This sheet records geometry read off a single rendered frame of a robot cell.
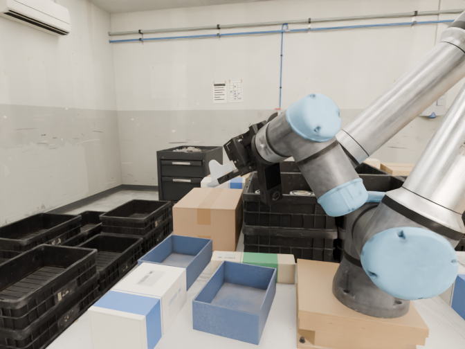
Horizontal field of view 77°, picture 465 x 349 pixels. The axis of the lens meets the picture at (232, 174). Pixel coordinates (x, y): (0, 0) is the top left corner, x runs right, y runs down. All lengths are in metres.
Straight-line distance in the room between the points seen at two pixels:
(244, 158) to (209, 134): 3.95
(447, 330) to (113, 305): 0.72
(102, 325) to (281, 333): 0.37
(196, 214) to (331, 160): 0.65
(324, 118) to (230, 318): 0.45
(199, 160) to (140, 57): 2.87
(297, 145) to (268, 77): 3.98
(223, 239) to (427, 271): 0.68
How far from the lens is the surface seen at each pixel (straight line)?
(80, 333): 0.79
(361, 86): 4.48
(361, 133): 0.60
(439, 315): 0.91
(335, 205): 0.48
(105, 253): 1.95
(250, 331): 0.68
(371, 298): 0.66
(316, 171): 0.47
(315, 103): 0.45
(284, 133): 0.48
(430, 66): 0.64
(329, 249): 0.98
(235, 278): 0.86
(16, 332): 1.27
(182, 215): 1.04
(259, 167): 0.59
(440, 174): 0.50
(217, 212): 1.00
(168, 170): 2.60
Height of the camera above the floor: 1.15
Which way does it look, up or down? 10 degrees down
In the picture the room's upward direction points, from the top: straight up
